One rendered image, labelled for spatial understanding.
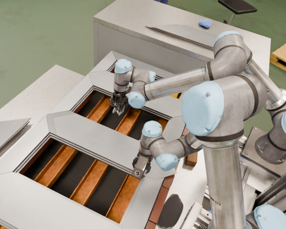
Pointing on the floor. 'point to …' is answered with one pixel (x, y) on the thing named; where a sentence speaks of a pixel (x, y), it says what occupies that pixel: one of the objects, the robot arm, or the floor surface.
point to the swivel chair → (237, 8)
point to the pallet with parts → (285, 57)
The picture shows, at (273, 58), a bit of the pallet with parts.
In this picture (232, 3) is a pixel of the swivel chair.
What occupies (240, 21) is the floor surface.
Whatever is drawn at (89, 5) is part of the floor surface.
